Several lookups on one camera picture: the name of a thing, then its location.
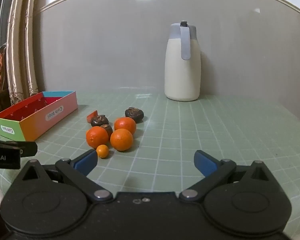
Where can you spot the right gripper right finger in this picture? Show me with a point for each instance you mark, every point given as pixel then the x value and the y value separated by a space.
pixel 215 172

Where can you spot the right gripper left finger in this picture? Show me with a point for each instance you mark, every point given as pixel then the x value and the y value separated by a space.
pixel 74 173

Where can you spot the small kumquat front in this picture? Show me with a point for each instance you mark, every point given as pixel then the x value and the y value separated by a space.
pixel 102 151

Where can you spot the orange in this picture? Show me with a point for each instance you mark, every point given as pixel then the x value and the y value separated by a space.
pixel 121 139
pixel 96 136
pixel 125 123

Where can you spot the brown cup-shaped fruit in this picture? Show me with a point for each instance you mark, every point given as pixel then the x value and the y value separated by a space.
pixel 108 129

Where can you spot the red strawberry piece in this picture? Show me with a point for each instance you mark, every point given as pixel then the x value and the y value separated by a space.
pixel 91 116

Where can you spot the dark mangosteen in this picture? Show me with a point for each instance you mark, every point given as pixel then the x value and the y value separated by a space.
pixel 99 120
pixel 135 113

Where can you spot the colourful cardboard box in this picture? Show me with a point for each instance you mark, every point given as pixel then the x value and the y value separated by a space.
pixel 32 117

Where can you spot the beige satin curtain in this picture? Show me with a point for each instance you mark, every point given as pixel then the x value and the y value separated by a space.
pixel 21 75

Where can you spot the cream thermos jug grey lid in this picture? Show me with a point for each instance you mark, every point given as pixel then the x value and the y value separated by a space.
pixel 182 63

